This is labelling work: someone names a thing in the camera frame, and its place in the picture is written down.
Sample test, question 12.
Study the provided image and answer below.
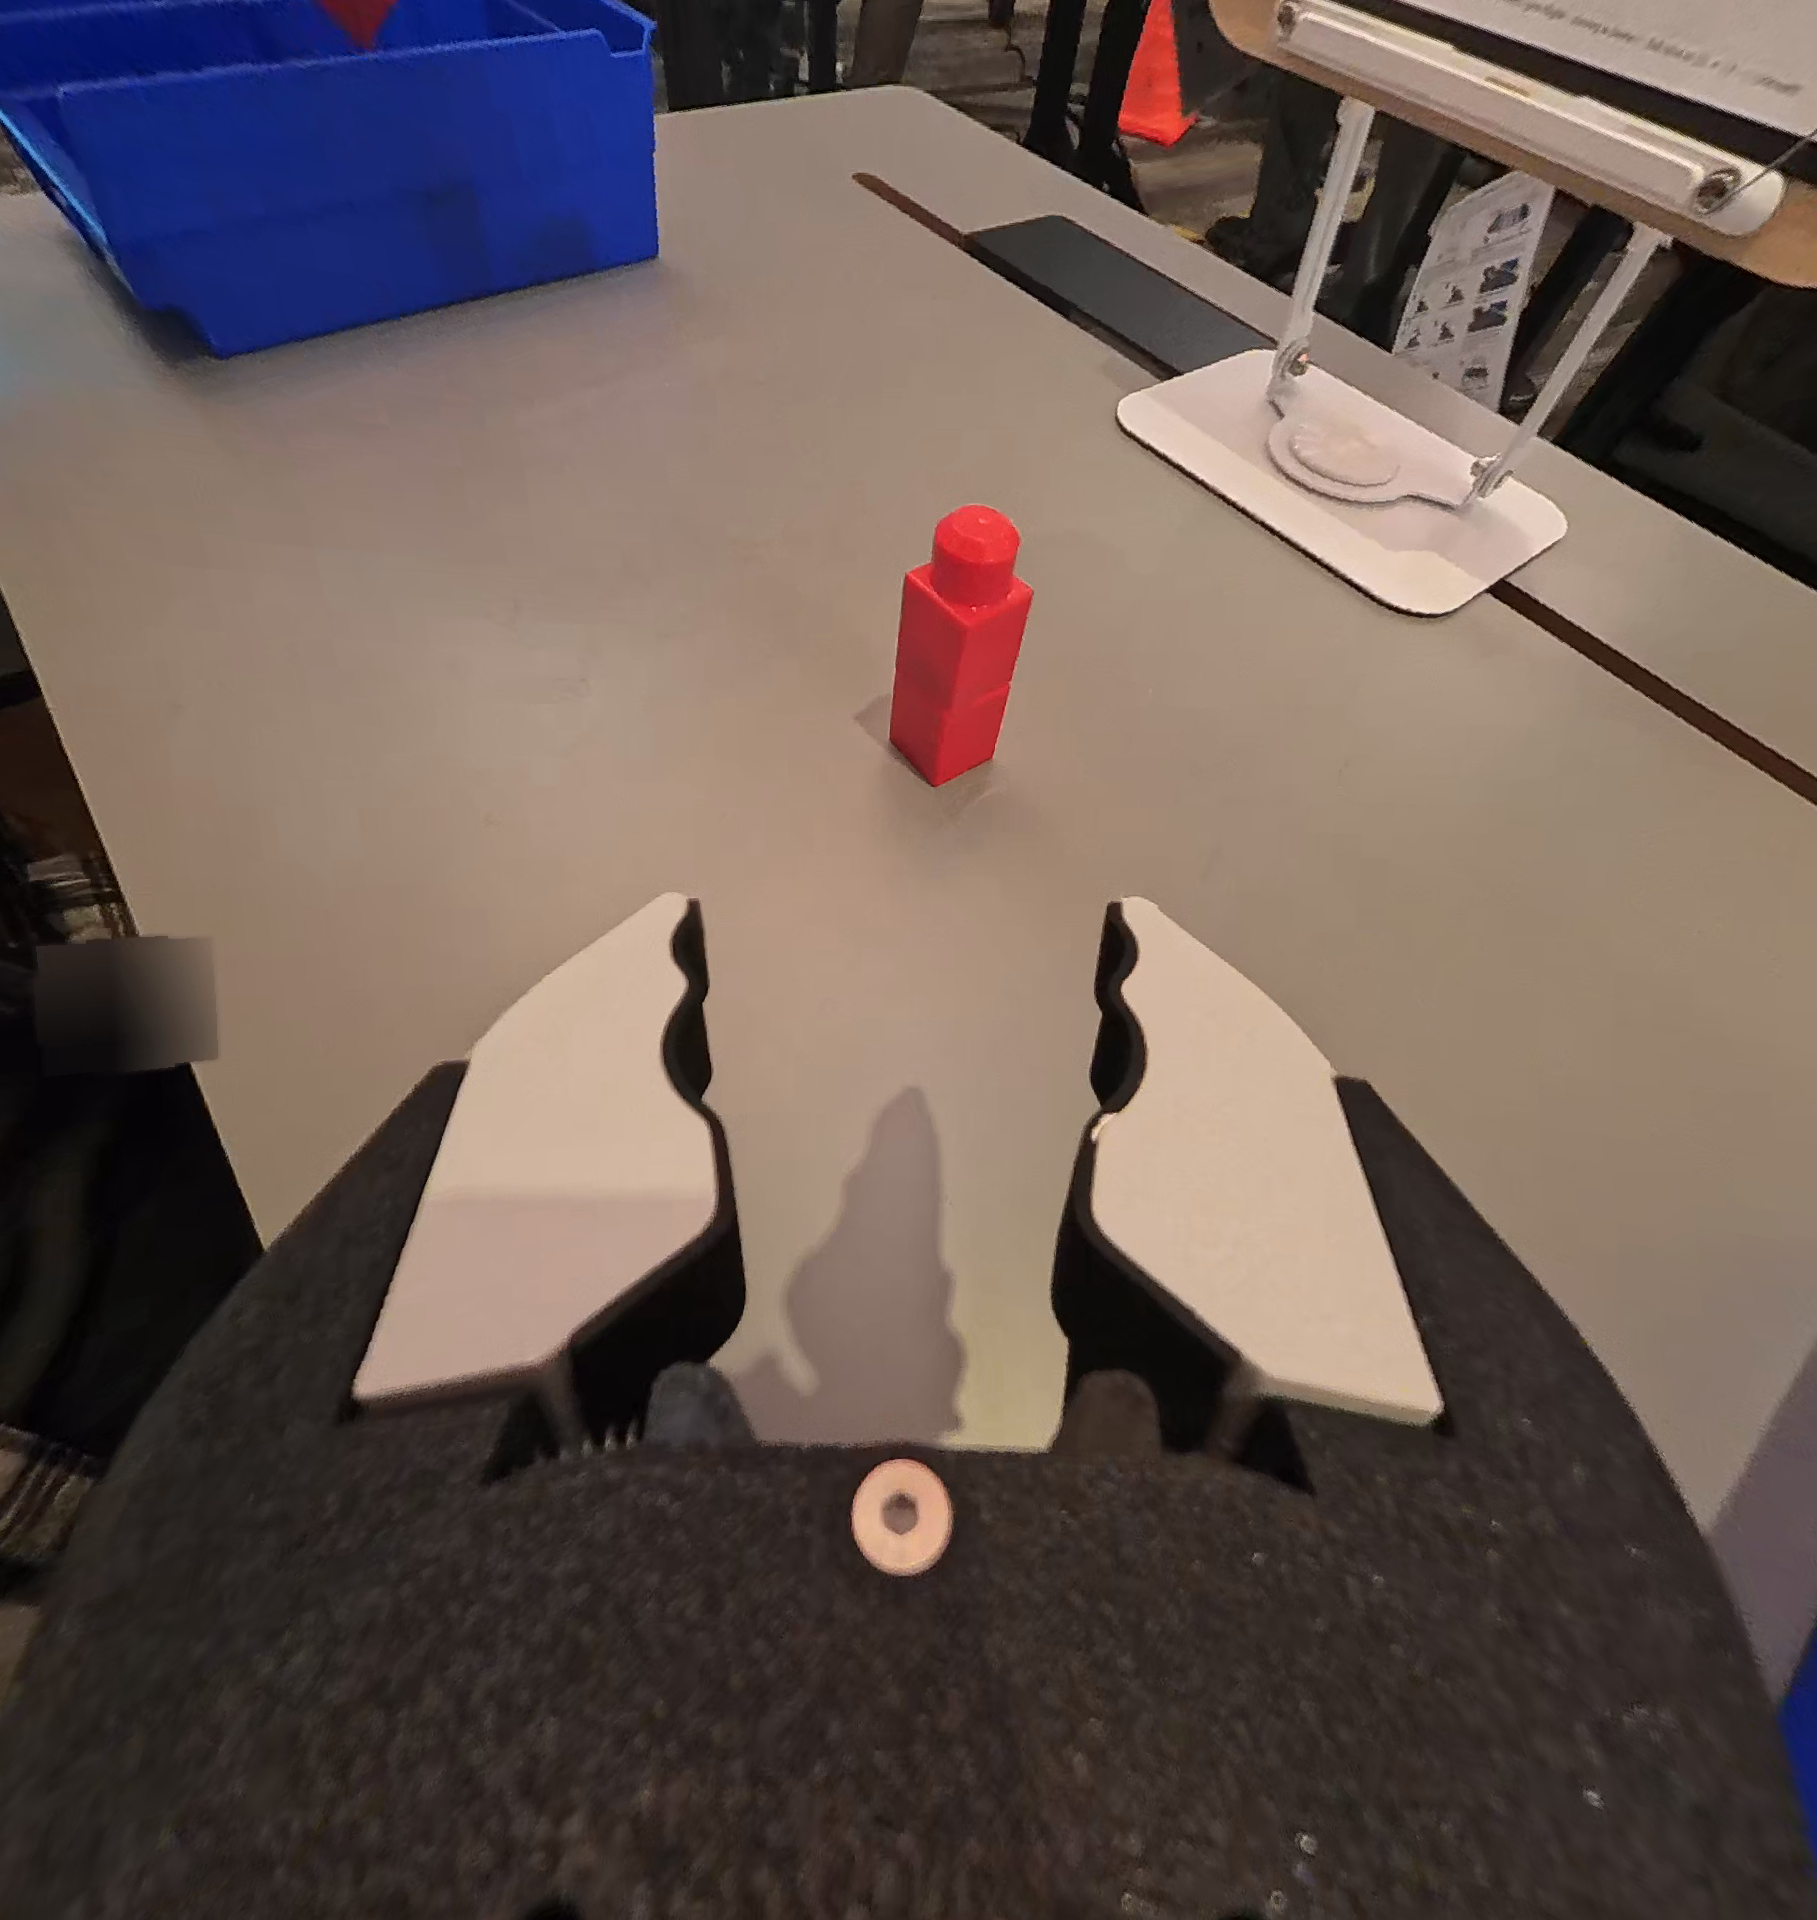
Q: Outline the black chair frame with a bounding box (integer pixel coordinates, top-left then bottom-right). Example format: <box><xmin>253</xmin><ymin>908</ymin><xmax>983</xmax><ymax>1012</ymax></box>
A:
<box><xmin>999</xmin><ymin>0</ymin><xmax>1150</xmax><ymax>211</ymax></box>

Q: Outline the black rectangular panel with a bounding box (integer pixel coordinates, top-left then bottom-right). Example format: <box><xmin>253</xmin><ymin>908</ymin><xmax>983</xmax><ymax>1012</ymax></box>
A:
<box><xmin>967</xmin><ymin>215</ymin><xmax>1273</xmax><ymax>379</ymax></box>

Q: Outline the white paper sheet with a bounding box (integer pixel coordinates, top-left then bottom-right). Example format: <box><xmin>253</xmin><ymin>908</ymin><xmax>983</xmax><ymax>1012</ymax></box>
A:
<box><xmin>1395</xmin><ymin>0</ymin><xmax>1817</xmax><ymax>145</ymax></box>

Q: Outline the wooden board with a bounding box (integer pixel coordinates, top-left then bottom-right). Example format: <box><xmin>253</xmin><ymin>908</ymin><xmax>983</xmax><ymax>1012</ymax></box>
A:
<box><xmin>1207</xmin><ymin>0</ymin><xmax>1817</xmax><ymax>291</ymax></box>

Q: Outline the printed leaflet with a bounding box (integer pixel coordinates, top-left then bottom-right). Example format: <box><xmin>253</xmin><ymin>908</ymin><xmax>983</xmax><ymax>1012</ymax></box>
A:
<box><xmin>1392</xmin><ymin>171</ymin><xmax>1558</xmax><ymax>407</ymax></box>

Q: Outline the white metal stand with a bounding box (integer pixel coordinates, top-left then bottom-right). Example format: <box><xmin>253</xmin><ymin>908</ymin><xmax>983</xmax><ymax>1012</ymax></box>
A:
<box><xmin>1119</xmin><ymin>0</ymin><xmax>1792</xmax><ymax>618</ymax></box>

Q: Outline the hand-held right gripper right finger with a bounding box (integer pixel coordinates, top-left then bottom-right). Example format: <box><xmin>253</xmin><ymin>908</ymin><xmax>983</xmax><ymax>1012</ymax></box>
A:
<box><xmin>1056</xmin><ymin>895</ymin><xmax>1452</xmax><ymax>1463</ymax></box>

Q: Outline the orange traffic cone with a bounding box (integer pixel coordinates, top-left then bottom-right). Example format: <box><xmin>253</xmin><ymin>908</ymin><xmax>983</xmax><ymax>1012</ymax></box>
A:
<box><xmin>1116</xmin><ymin>0</ymin><xmax>1200</xmax><ymax>149</ymax></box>

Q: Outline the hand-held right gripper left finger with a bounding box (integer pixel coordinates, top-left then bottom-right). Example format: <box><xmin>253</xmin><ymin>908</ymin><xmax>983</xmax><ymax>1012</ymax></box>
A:
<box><xmin>350</xmin><ymin>893</ymin><xmax>748</xmax><ymax>1452</ymax></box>

